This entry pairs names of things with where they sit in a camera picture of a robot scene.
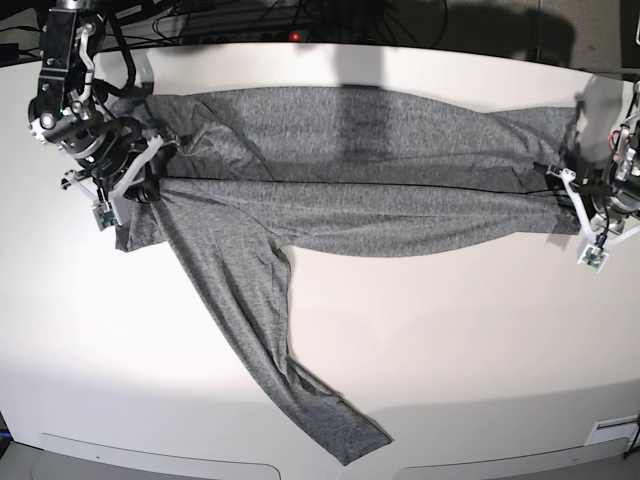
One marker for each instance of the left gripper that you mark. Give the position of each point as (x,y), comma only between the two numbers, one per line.
(604,210)

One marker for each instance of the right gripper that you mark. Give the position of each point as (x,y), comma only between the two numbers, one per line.
(119,140)

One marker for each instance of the grey long-sleeve T-shirt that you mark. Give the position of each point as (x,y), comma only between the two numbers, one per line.
(351,170)

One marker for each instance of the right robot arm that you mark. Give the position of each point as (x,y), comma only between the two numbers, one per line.
(70,112)

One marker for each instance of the white label sticker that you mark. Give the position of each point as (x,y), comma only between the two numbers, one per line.
(626,428)

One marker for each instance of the power strip with red light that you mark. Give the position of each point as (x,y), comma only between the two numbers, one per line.
(183,30)

